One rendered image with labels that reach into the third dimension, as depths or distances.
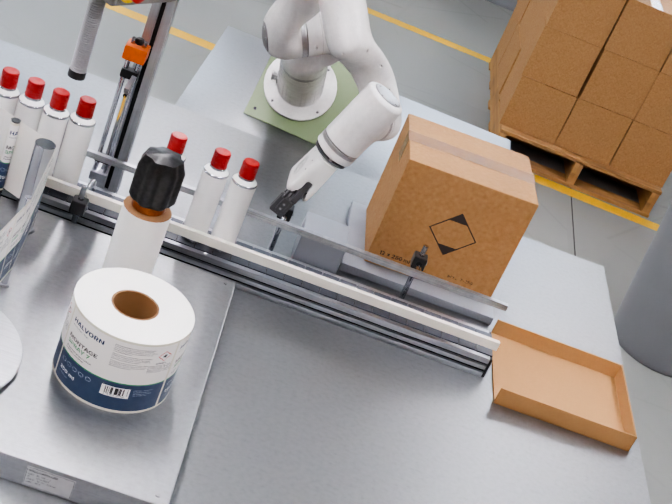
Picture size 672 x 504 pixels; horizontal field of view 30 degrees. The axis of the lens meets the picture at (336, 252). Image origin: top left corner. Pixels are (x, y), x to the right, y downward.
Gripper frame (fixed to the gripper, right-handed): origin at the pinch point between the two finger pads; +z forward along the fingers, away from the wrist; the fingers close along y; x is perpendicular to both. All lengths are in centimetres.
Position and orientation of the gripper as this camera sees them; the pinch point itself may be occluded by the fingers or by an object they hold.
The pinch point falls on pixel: (281, 204)
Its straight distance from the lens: 249.8
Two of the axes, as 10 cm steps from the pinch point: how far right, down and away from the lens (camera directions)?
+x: 7.5, 6.0, 2.6
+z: -6.5, 6.4, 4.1
